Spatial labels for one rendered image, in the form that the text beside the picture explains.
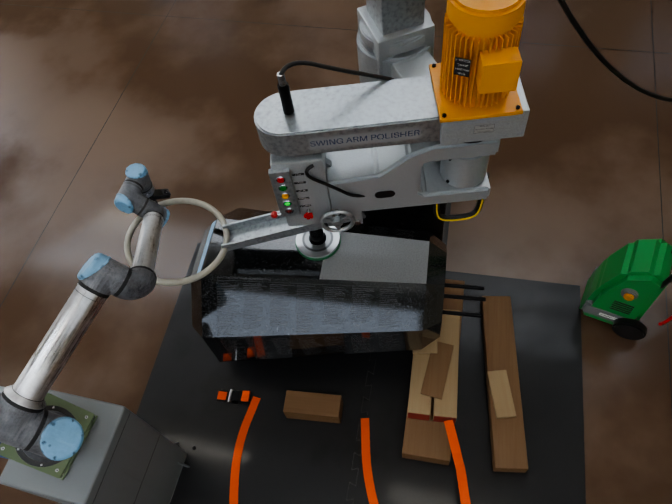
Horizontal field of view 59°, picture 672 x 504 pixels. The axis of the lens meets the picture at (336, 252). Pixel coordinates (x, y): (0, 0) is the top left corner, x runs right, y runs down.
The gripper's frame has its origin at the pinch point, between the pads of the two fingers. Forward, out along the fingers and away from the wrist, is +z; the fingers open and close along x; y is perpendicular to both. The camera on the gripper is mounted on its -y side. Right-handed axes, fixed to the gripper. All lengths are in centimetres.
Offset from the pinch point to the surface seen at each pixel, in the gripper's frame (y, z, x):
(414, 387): -69, 52, 130
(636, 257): -189, 7, 146
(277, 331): -21, 20, 78
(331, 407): -30, 65, 112
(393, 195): -79, -49, 80
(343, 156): -69, -59, 59
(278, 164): -40, -71, 57
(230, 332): -2, 24, 64
